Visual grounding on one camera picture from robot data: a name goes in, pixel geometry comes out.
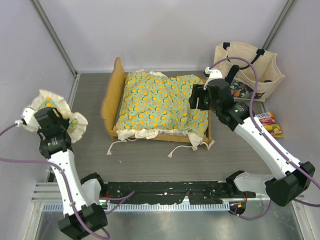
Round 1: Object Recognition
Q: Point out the small lemon print pillow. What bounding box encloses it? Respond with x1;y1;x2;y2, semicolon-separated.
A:
23;89;88;144

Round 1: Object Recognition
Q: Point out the lemon print pet mattress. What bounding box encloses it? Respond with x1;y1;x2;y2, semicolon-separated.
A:
114;71;213;151

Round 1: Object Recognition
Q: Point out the wooden pet bed frame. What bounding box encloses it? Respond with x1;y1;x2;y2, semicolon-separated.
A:
100;57;215;146

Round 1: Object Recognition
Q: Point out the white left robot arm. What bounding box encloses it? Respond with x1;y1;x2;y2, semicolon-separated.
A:
34;107;108;240

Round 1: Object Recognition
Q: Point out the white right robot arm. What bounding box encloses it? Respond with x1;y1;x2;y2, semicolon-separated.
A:
188;78;315;207

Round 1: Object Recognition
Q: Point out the beige canvas tote bag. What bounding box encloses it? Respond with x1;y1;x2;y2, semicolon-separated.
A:
213;41;285;102

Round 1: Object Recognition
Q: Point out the Fox's candy packet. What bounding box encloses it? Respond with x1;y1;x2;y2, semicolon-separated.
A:
256;111;284;138

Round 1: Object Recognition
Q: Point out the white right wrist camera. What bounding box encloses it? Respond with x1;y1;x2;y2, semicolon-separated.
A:
203;67;223;90

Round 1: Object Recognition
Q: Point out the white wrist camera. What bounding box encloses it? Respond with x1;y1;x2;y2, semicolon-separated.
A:
203;67;223;90
15;107;39;129

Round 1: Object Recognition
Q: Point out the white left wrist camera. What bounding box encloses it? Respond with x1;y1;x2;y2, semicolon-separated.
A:
15;107;39;129

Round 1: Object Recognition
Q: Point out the aluminium rail with cable duct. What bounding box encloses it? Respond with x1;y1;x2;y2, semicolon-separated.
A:
31;181;306;213

